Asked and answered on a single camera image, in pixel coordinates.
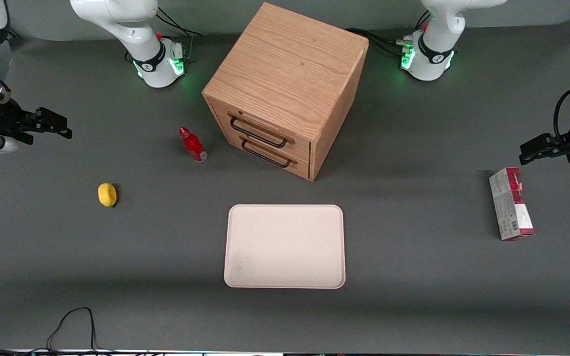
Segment red coke bottle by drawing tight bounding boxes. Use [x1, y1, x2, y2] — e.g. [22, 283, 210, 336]
[179, 127, 209, 162]

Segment beige plastic tray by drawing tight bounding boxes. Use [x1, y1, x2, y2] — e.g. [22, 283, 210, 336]
[223, 204, 346, 290]

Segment grey red carton box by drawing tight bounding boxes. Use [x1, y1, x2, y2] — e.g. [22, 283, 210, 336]
[488, 167, 536, 242]

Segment yellow lemon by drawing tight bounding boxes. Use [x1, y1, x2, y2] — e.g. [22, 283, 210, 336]
[97, 182, 118, 208]

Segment wooden drawer cabinet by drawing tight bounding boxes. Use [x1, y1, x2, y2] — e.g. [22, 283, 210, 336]
[202, 1, 370, 182]

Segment black right base cables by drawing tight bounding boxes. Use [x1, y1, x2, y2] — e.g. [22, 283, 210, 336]
[155, 6, 203, 62]

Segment black base cables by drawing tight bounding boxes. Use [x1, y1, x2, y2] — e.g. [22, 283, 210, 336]
[155, 6, 203, 62]
[345, 10, 431, 56]

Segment thin black looped cable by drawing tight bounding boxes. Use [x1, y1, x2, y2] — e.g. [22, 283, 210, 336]
[0, 307, 167, 356]

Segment black left base cables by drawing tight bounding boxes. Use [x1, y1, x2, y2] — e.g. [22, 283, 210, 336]
[345, 10, 431, 56]

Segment black metal drawer handle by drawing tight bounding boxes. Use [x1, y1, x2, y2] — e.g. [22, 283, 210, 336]
[229, 115, 288, 149]
[241, 139, 292, 169]

